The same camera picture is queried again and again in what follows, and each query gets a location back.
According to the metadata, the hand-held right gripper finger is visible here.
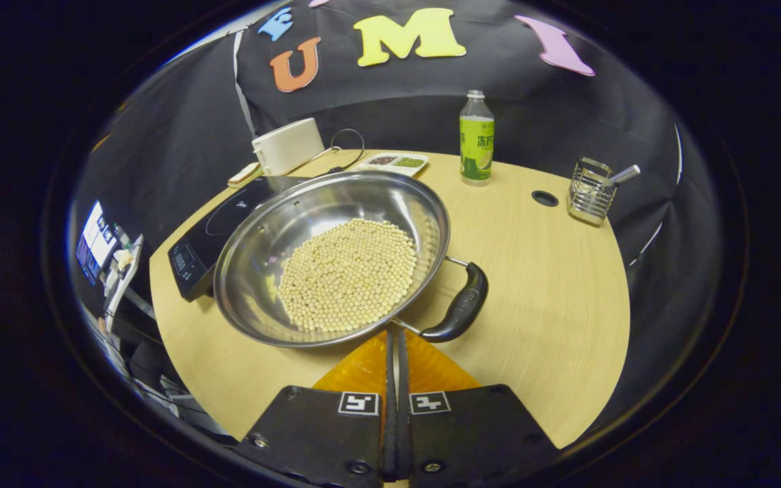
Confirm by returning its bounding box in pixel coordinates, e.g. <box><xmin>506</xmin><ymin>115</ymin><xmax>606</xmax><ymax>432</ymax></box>
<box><xmin>397</xmin><ymin>330</ymin><xmax>561</xmax><ymax>484</ymax></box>
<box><xmin>235</xmin><ymin>330</ymin><xmax>398</xmax><ymax>486</ymax></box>

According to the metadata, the stainless steel pot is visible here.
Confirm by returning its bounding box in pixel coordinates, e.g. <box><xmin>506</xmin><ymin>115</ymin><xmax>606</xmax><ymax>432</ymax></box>
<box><xmin>213</xmin><ymin>169</ymin><xmax>489</xmax><ymax>349</ymax></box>

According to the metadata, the black induction cooktop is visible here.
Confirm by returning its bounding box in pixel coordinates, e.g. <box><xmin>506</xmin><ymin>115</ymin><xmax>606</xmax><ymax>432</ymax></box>
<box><xmin>168</xmin><ymin>175</ymin><xmax>310</xmax><ymax>303</ymax></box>

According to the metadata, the pile of soybeans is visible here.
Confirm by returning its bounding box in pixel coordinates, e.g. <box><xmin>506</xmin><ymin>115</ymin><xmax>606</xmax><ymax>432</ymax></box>
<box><xmin>277</xmin><ymin>218</ymin><xmax>418</xmax><ymax>333</ymax></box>

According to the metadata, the white divided bean tray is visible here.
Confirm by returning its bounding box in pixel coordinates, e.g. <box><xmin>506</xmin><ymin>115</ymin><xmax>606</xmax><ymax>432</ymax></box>
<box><xmin>353</xmin><ymin>152</ymin><xmax>430</xmax><ymax>178</ymax></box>

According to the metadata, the green label drink bottle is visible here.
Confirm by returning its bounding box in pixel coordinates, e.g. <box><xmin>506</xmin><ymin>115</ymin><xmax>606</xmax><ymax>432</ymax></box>
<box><xmin>459</xmin><ymin>89</ymin><xmax>496</xmax><ymax>187</ymax></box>

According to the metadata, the white toaster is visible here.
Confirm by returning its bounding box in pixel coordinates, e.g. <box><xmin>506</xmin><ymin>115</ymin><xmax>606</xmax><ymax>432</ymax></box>
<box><xmin>252</xmin><ymin>118</ymin><xmax>325</xmax><ymax>177</ymax></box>

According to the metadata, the computer screen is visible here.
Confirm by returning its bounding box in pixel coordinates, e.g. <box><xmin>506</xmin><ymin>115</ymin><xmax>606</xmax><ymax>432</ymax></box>
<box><xmin>77</xmin><ymin>200</ymin><xmax>121</xmax><ymax>286</ymax></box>

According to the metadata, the metal wire utensil holder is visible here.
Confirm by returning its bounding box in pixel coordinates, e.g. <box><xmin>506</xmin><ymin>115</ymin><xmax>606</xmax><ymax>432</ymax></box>
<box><xmin>567</xmin><ymin>157</ymin><xmax>618</xmax><ymax>227</ymax></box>

